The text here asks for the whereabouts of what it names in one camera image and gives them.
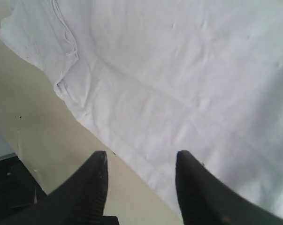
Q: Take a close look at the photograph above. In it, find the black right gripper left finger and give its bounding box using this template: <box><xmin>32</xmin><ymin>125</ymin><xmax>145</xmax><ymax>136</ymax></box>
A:
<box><xmin>0</xmin><ymin>151</ymin><xmax>119</xmax><ymax>225</ymax></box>

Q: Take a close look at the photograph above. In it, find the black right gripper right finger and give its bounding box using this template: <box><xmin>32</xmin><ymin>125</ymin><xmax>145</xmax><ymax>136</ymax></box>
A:
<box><xmin>176</xmin><ymin>150</ymin><xmax>283</xmax><ymax>225</ymax></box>

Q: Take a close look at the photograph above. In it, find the white t-shirt with red lettering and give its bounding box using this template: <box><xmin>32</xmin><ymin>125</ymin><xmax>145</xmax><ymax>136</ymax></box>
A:
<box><xmin>0</xmin><ymin>0</ymin><xmax>283</xmax><ymax>218</ymax></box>

